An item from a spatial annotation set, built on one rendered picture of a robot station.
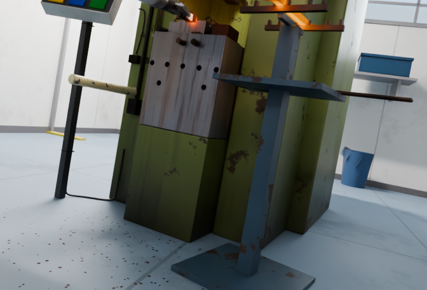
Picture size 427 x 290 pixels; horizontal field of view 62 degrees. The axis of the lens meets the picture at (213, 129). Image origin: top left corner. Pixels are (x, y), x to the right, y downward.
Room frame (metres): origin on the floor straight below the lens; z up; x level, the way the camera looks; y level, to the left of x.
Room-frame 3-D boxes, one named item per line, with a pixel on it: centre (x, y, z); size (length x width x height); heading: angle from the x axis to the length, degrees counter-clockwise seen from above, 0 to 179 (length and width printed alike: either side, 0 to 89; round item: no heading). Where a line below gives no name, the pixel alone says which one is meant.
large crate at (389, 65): (4.46, -1.94, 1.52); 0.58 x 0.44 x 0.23; 73
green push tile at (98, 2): (1.73, 0.65, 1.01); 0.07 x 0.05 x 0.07; 89
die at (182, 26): (1.88, 0.12, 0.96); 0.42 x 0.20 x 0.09; 154
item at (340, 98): (1.30, -0.21, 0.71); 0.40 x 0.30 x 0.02; 56
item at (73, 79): (1.76, 0.56, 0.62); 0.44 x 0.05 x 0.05; 154
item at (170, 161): (1.86, 0.06, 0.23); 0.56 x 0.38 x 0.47; 154
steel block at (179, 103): (1.86, 0.06, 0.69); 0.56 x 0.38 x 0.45; 154
